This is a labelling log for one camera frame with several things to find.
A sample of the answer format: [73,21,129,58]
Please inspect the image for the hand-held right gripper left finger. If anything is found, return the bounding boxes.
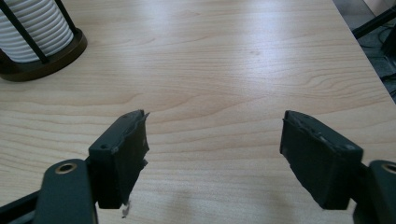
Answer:
[88,109,150,210]

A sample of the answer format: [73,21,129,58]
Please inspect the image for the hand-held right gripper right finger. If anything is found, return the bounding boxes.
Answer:
[279,109,364,211]

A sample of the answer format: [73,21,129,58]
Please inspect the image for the dark brown wire cup holder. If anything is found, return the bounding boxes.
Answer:
[0,0,89,83]

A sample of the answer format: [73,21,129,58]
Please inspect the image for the stack of white paper cups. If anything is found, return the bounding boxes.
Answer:
[0,0,75,63]

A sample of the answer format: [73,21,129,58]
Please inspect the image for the black metal stand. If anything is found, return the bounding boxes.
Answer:
[352,5,396,40]

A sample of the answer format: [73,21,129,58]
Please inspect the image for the black floor cables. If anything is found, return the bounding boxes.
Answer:
[359,26,396,83]

